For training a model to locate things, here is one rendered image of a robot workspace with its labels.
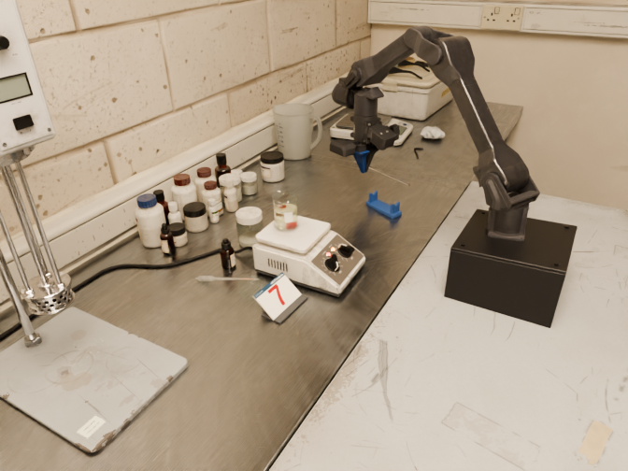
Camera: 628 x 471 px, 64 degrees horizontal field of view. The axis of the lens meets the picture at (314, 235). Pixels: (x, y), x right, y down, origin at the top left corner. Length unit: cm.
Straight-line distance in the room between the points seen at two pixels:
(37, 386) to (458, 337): 69
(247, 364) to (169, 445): 18
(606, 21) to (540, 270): 133
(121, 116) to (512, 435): 101
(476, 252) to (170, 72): 86
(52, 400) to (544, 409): 74
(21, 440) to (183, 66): 92
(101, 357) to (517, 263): 72
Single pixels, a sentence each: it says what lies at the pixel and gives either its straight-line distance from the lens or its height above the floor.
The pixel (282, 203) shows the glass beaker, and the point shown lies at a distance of 99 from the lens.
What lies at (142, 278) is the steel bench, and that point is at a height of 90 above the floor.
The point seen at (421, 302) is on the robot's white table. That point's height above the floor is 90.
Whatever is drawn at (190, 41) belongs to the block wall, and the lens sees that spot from 141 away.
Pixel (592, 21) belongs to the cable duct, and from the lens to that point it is 212.
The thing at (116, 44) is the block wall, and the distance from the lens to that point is 125.
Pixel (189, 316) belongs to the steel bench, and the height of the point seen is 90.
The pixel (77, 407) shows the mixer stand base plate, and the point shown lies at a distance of 87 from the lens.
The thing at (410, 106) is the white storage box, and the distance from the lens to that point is 196.
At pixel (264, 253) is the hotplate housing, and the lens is 102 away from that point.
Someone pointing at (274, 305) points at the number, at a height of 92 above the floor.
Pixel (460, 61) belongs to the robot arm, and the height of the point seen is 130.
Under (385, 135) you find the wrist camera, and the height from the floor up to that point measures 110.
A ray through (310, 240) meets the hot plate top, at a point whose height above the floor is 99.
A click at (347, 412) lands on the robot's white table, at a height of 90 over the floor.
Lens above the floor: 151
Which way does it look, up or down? 31 degrees down
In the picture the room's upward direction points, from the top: 1 degrees counter-clockwise
